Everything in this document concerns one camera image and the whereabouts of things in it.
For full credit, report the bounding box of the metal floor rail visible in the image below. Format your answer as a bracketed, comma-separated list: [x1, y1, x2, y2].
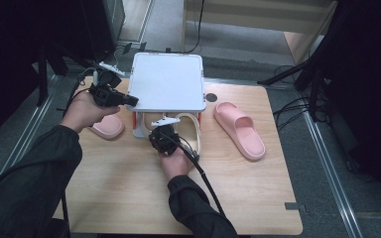
[302, 110, 365, 238]
[0, 75, 60, 177]

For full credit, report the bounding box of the dark cabinet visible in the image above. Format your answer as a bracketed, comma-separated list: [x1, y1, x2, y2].
[78, 0, 127, 62]

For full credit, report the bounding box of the bundle of black floor cables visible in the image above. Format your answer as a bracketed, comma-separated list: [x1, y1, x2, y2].
[272, 63, 330, 132]

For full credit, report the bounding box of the light wooden cabinet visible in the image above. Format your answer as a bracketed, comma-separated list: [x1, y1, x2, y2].
[181, 0, 340, 65]

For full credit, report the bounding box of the hand-held gripper black cable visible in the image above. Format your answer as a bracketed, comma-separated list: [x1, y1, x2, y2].
[170, 132, 228, 220]
[61, 67, 97, 116]

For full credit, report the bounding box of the hanging black cable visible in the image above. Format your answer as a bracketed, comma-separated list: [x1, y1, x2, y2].
[184, 0, 206, 55]

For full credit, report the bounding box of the person's left hand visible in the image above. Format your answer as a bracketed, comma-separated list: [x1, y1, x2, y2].
[60, 89, 122, 134]

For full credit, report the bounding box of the right hand-held gripper black cable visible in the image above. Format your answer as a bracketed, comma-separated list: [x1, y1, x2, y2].
[170, 132, 228, 220]

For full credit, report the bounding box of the left hand-held gripper black cable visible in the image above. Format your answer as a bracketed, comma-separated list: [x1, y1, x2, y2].
[61, 67, 97, 116]

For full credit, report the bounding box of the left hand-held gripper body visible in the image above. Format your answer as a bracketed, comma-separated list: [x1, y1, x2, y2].
[88, 60, 127, 107]

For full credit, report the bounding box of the black tape strip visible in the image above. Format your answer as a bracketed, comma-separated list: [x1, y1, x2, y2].
[284, 201, 308, 213]

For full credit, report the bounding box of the black metal stand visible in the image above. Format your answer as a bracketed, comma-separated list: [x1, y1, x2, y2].
[34, 36, 109, 107]
[257, 19, 337, 122]

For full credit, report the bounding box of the person's right hand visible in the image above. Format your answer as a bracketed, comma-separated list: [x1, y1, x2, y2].
[158, 145, 194, 182]

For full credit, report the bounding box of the pink slide slipper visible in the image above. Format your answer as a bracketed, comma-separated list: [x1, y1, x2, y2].
[87, 113, 126, 141]
[213, 101, 267, 162]

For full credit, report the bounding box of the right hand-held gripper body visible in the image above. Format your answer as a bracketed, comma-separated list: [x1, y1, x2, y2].
[148, 115, 182, 157]

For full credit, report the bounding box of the white shoe rack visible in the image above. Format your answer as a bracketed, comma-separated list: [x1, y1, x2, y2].
[126, 52, 208, 140]

